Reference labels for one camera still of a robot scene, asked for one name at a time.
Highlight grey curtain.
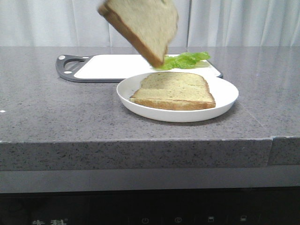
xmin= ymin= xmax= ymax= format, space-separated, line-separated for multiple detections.
xmin=0 ymin=0 xmax=300 ymax=47

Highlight bread slice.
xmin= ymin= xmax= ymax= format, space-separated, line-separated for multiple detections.
xmin=129 ymin=72 xmax=216 ymax=111
xmin=97 ymin=0 xmax=179 ymax=68

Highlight green lettuce leaf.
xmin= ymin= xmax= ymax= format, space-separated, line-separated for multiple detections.
xmin=156 ymin=52 xmax=210 ymax=70

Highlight white grey cutting board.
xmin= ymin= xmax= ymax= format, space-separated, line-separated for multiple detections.
xmin=55 ymin=54 xmax=224 ymax=83

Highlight white round plate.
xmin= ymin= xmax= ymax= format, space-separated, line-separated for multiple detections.
xmin=116 ymin=73 xmax=239 ymax=122

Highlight black appliance under counter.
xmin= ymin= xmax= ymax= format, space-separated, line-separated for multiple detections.
xmin=0 ymin=187 xmax=300 ymax=225

